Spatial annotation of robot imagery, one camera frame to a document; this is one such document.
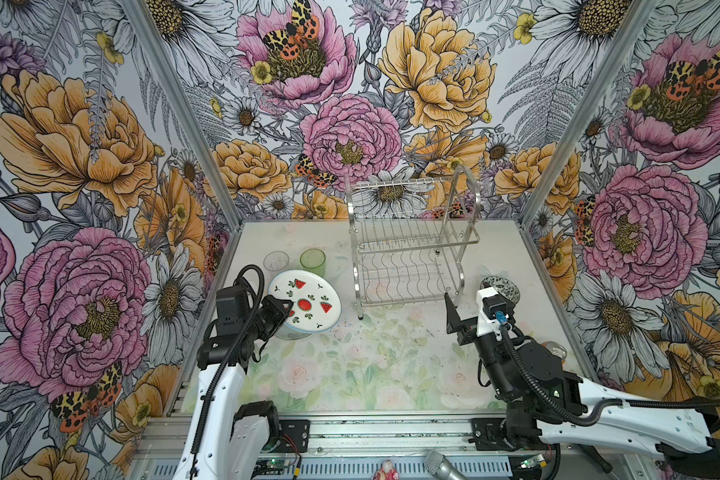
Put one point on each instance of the clear glass cup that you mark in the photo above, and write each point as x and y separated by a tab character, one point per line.
276	261

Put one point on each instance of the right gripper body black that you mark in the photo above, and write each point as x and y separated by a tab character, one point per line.
492	353

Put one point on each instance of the small red pink figure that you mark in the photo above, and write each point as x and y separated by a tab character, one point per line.
387	471

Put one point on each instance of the black handled screwdriver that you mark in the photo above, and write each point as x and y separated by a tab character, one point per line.
598	460

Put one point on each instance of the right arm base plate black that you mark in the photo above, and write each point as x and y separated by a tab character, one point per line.
490	434

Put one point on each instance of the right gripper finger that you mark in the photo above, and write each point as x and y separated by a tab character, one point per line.
453	319
466	335

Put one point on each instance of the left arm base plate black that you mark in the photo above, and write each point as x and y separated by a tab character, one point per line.
294	436

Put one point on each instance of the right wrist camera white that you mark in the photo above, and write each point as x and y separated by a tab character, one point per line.
494	311

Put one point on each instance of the watermelon pattern plate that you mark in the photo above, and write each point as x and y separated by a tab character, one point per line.
316	304

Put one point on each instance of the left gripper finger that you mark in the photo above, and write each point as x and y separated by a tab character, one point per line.
271	325
278	308

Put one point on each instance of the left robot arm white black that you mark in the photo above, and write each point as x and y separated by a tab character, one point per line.
226	437

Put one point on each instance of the silver microphone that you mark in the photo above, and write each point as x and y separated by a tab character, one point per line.
440	468

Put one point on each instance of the pink black patterned bowl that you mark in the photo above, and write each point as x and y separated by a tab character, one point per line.
502	285

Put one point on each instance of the orange capped small jar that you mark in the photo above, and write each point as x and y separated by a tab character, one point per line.
557	350

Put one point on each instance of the green circuit board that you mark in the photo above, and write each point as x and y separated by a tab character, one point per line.
271	467

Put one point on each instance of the mint green plate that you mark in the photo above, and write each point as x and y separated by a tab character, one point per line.
287	332

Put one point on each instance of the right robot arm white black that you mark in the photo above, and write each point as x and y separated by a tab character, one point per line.
548	406

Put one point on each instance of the green tinted glass cup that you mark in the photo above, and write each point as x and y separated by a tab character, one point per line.
313	260

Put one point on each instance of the chrome two-tier dish rack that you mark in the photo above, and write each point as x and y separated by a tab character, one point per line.
409	236

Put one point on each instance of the aluminium frame rail front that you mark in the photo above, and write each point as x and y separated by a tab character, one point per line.
349	434

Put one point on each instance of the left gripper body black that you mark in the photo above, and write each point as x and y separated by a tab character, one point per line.
266	316

